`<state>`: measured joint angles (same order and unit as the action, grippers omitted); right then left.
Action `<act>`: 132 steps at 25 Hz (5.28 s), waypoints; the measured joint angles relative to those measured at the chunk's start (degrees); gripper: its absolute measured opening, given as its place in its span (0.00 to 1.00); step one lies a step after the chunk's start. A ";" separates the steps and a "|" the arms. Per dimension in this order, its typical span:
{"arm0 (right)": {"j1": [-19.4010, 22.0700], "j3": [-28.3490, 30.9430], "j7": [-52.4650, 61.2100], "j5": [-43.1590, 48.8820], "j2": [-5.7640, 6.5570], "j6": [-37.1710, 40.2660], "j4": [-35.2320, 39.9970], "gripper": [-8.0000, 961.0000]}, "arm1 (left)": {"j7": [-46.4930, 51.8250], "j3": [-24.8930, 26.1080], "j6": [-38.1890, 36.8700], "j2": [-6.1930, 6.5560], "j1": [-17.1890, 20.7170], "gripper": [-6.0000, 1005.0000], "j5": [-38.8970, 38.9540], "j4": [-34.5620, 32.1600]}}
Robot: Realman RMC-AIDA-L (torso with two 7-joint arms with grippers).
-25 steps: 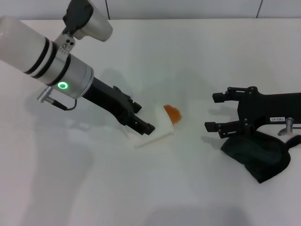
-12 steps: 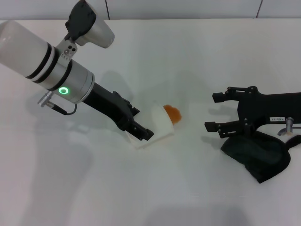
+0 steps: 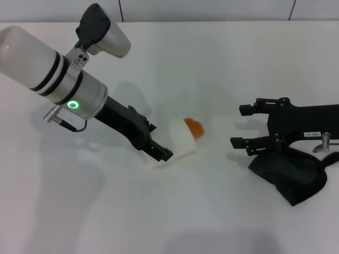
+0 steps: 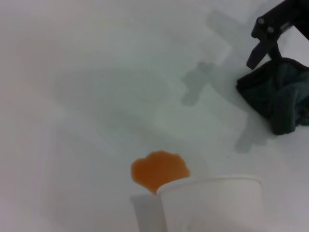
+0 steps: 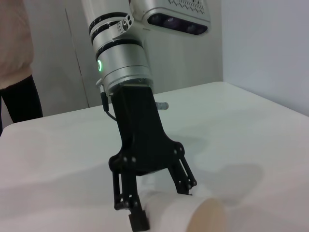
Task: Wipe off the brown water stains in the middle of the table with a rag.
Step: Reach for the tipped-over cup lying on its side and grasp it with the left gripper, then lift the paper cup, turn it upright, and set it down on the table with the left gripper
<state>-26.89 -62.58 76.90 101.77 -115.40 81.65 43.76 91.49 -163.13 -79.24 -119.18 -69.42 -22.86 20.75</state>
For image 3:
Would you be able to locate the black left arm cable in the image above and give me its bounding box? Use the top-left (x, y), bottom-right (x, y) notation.
top-left (59, 119), bottom-right (88, 132)

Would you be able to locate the white paper cup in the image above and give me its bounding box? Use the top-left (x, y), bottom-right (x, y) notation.
top-left (144, 112), bottom-right (198, 169)

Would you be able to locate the dark blue rag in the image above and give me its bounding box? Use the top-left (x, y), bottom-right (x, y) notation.
top-left (248, 147), bottom-right (339, 207)

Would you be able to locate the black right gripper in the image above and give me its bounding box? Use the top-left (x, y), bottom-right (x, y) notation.
top-left (230, 97), bottom-right (339, 157)

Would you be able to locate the brown water stain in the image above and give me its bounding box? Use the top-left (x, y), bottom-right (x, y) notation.
top-left (184, 117), bottom-right (206, 140)

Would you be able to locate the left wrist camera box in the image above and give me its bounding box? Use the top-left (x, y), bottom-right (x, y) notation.
top-left (75, 3), bottom-right (132, 59)

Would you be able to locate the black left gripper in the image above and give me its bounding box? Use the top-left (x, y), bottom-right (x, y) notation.
top-left (94, 95), bottom-right (174, 162)

